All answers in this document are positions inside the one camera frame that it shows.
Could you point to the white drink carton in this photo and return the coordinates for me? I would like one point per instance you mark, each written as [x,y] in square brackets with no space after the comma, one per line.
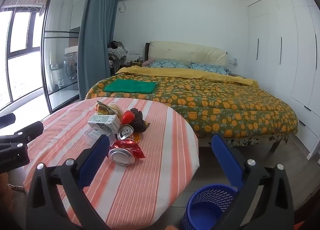
[105,121]

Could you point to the blue grey curtain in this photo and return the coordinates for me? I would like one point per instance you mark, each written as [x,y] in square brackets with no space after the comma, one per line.
[97,32]

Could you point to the patterned bed sheet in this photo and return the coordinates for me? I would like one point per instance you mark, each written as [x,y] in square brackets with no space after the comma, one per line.
[250,141]

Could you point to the blue mesh waste basket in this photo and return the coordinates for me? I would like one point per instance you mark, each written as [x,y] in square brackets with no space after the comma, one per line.
[200,210]

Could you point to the crushed silver drink can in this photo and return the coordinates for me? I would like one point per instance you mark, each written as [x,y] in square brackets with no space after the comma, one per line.
[121,157]

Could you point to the red foil wrapper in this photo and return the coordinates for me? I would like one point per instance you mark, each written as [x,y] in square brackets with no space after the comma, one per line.
[135,149]

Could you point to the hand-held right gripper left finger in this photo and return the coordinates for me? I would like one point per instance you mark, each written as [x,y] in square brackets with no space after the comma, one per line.
[96,156]

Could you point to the washing machine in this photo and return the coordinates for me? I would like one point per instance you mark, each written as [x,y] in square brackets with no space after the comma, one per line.
[71,70]

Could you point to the bed with pumpkin quilt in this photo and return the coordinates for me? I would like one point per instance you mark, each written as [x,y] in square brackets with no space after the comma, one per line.
[147,52]

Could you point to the black foam net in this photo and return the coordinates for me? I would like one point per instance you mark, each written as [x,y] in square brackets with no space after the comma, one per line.
[141,125]
[137,113]

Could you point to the orange striped tablecloth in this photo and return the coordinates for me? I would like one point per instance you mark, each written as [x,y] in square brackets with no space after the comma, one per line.
[155,170]

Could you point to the glass sliding door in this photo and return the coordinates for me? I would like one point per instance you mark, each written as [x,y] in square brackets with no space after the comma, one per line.
[60,45]

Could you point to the orange wrapper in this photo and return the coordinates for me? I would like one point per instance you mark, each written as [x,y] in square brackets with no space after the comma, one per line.
[137,137]

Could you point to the white wardrobe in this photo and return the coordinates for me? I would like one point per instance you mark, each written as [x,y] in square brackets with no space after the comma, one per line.
[275,45]

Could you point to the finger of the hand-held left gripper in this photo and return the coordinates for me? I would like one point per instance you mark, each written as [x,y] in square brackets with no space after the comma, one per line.
[7,119]
[25,134]

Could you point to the folded green cloth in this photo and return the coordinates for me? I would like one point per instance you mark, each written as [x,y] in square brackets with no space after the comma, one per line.
[130,87]

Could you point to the wooden nightstand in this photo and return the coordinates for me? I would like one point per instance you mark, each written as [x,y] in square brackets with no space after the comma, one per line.
[130,66]

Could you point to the yellow blanket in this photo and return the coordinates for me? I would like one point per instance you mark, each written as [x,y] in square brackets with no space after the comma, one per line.
[175,71]

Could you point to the yellow snack packet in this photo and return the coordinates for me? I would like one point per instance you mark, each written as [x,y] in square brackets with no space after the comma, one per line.
[102,107]

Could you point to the black framed window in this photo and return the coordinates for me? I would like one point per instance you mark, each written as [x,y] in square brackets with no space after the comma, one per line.
[22,57]

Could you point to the pile of clothes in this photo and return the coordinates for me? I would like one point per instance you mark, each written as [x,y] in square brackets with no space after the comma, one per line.
[117,50]

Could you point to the pink cloth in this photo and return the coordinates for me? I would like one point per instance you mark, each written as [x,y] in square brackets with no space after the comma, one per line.
[148,62]

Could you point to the clear plastic wrapper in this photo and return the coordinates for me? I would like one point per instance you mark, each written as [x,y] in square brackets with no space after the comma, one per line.
[93,135]

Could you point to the cream padded headboard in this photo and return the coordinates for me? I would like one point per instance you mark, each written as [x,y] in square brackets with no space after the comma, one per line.
[187,51]

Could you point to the white wall socket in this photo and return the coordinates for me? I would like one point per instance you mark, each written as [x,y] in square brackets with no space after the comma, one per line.
[233,61]

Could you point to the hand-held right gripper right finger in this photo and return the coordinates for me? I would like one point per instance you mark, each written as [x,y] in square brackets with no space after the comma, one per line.
[226,160]

